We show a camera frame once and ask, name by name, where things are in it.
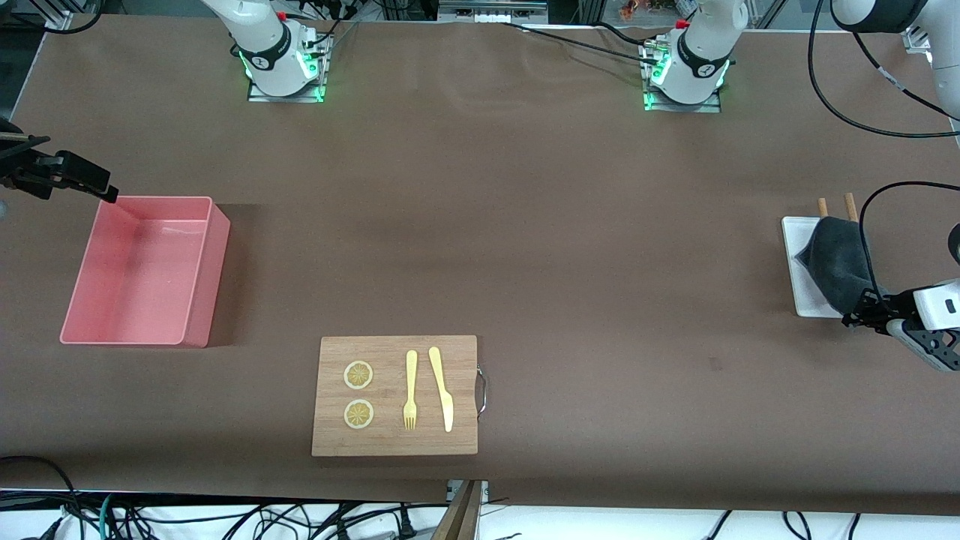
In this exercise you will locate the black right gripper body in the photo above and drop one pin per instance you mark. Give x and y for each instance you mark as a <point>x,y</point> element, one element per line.
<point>28,169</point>

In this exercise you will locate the dark grey cloth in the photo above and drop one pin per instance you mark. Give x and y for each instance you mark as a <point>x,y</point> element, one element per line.
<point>836,262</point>

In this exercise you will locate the white rectangular tray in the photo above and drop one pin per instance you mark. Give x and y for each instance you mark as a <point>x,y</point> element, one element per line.
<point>804,300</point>

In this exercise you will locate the brown wooden stick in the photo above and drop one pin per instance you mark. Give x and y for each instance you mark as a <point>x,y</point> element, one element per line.
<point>850,206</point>
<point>823,207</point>

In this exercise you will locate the pink plastic bin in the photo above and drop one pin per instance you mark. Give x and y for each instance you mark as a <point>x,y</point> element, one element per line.
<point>142,277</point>

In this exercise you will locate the yellow lemon slice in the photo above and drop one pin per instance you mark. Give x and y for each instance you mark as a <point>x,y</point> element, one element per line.
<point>358,414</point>
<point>358,375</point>

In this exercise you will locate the yellow plastic fork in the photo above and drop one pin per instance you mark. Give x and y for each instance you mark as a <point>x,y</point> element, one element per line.
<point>411,375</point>

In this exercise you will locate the wooden cutting board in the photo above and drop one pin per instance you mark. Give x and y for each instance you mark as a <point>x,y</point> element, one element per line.
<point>457,442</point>

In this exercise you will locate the yellow plastic knife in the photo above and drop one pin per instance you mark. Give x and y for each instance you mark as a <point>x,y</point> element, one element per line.
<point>447,412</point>

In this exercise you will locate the grey power strip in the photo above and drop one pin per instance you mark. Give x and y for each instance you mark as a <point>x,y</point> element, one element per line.
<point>491,11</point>

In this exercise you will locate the aluminium frame profile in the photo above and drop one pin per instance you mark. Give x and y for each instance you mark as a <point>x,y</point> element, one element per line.
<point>58,21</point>
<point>916,41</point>

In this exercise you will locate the small metal bracket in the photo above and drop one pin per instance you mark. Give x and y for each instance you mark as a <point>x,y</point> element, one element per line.
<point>485,491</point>

